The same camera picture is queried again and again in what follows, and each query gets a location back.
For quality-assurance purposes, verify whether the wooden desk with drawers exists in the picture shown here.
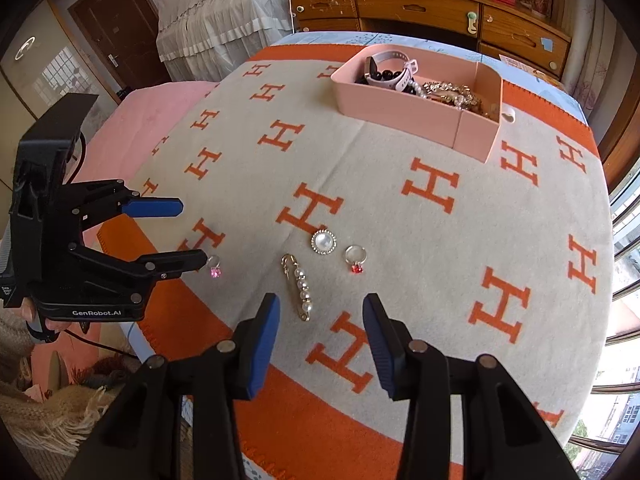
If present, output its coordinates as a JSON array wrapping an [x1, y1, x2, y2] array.
[[290, 0, 573, 82]]

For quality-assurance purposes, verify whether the wooden window frame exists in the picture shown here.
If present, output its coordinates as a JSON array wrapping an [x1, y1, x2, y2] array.
[[597, 10, 640, 196]]

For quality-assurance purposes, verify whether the brown wooden door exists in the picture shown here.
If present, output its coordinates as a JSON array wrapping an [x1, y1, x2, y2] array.
[[67, 0, 161, 92]]

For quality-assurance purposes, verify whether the glass panel sliding door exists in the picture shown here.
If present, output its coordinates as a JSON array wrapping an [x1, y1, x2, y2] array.
[[0, 0, 122, 193]]

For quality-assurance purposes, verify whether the black cable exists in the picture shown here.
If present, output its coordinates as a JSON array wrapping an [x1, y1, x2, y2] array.
[[60, 322, 143, 361]]

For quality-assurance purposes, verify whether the pink box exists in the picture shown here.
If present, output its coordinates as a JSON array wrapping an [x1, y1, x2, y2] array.
[[330, 44, 516, 164]]

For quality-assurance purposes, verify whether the pale curtain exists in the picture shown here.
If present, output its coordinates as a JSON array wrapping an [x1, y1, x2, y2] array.
[[560, 0, 622, 126]]

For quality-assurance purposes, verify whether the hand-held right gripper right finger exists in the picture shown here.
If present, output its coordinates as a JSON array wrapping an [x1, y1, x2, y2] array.
[[362, 293, 581, 480]]

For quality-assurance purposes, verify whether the lace covered piano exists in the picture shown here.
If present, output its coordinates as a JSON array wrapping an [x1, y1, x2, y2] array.
[[156, 0, 313, 83]]

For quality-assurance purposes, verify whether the round pearl brooch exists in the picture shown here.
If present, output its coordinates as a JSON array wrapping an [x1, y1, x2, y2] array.
[[310, 229, 335, 256]]

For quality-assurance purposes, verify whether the person's left hand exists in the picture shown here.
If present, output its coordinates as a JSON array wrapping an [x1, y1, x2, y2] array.
[[19, 305, 69, 344]]

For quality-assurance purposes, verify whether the beige fringed knitted cloth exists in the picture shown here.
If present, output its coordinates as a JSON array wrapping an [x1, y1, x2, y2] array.
[[0, 360, 126, 461]]

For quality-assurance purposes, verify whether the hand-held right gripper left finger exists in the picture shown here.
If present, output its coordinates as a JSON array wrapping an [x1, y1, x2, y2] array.
[[65, 293, 281, 480]]

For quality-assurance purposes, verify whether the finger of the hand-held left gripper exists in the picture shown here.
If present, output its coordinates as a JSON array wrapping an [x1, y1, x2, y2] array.
[[69, 242, 209, 304], [69, 178, 185, 229]]

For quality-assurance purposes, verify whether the orange patterned blanket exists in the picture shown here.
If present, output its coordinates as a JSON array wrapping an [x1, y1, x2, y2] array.
[[97, 45, 616, 480]]

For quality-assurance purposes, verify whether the gold rhinestone hair comb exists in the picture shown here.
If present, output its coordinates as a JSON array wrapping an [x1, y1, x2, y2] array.
[[422, 80, 501, 121]]

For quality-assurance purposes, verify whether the person's left forearm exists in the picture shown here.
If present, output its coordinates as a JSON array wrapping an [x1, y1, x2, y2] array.
[[0, 307, 38, 391]]

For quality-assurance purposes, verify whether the pink blanket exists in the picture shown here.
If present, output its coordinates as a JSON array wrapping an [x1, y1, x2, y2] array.
[[75, 80, 221, 198]]

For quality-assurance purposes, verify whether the silver ring red stone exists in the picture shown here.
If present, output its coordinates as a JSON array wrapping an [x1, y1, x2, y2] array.
[[344, 245, 370, 276]]

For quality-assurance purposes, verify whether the pink strap smartwatch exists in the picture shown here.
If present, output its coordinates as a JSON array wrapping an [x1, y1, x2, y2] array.
[[363, 45, 420, 93]]

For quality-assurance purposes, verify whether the gold pearl pin brooch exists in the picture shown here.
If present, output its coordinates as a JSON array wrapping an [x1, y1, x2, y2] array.
[[280, 253, 317, 322]]

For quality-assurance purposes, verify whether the black bead bracelet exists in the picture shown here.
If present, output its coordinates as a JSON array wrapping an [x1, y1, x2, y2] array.
[[356, 71, 426, 98]]

